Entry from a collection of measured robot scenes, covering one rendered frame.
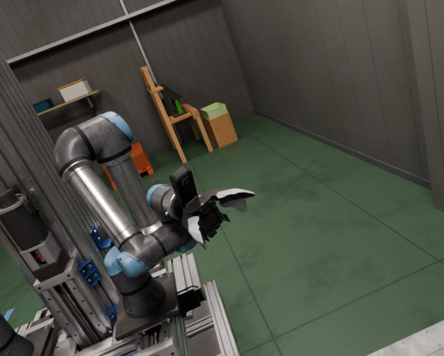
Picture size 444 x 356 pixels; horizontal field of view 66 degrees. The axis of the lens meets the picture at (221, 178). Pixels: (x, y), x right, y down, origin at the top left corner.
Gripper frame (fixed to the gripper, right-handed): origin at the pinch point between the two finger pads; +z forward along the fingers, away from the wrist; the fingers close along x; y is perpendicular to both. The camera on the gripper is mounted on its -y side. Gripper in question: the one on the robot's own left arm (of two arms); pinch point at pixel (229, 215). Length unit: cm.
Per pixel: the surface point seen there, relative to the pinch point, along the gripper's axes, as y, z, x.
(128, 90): 38, -639, -244
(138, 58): -7, -620, -291
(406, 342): 70, 9, -25
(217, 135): 162, -450, -271
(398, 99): 101, -98, -237
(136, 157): 129, -530, -149
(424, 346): 70, 13, -27
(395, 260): 164, -60, -122
